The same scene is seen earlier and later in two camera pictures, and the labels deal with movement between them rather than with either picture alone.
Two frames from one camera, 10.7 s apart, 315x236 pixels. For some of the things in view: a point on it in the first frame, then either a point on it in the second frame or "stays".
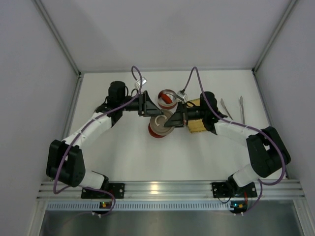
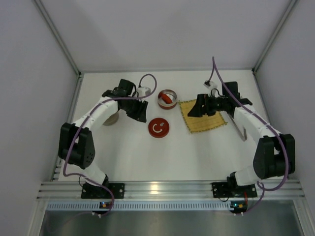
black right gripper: x=183 y=114 → x=205 y=104
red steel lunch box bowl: x=167 y=99 stays
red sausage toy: x=166 y=99 stays
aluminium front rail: x=283 y=190 stays
